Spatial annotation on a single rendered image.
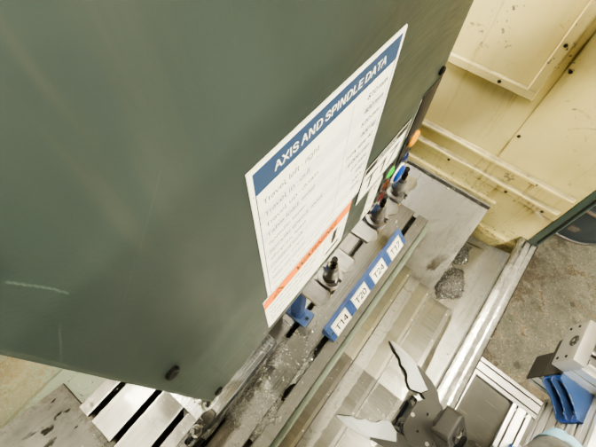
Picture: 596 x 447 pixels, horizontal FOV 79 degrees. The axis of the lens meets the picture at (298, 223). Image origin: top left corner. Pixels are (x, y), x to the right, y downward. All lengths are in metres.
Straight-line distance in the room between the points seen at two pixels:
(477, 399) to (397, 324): 0.75
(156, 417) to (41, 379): 0.66
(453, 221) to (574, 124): 0.55
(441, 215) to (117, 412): 1.34
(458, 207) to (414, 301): 0.43
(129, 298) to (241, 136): 0.09
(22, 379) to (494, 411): 2.01
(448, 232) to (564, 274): 1.32
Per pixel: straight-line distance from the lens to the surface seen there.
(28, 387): 1.80
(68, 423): 1.63
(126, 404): 1.28
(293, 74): 0.18
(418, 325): 1.49
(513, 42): 1.24
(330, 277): 0.89
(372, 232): 1.00
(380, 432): 0.65
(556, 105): 1.31
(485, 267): 1.74
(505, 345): 2.44
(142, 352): 0.23
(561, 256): 2.85
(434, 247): 1.59
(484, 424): 2.08
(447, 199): 1.63
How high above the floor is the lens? 2.09
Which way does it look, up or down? 61 degrees down
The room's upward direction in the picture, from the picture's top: 2 degrees clockwise
